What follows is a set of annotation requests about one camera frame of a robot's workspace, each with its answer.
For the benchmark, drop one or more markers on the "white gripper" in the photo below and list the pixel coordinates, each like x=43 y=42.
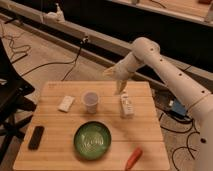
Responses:
x=123 y=70

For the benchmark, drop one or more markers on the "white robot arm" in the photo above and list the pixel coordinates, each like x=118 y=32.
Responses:
x=194 y=97

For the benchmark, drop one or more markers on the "white sponge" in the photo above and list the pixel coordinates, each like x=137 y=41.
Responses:
x=66 y=103

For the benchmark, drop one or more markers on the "wooden table board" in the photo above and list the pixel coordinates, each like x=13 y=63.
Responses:
x=56 y=151

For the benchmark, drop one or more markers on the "green bowl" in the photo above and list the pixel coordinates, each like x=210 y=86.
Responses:
x=92 y=140

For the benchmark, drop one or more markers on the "blue power box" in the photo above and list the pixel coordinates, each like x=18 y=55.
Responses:
x=177 y=107

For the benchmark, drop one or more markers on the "orange carrot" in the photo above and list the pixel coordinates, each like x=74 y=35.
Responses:
x=134 y=157

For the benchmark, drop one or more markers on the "black office chair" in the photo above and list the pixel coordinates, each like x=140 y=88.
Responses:
x=12 y=97

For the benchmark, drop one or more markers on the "white object on rail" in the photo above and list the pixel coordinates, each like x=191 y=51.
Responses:
x=57 y=16

